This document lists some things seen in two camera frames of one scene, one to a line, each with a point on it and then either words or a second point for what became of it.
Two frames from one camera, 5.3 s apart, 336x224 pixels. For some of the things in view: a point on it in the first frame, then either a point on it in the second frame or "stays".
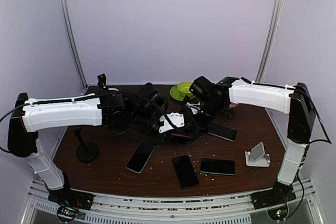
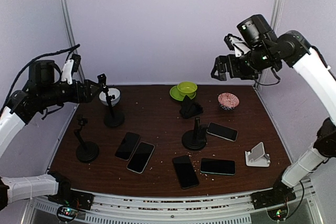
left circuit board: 66,213 stays
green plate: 177,94 stays
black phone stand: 87,152 stays
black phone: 185,172 stays
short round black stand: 181,135 to 195,139
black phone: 182,136 to 127,146
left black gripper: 159,138 to 77,97
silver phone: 223,131 stays
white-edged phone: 140,157 stays
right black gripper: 199,125 to 220,63
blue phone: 217,166 stays
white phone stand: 257,157 stays
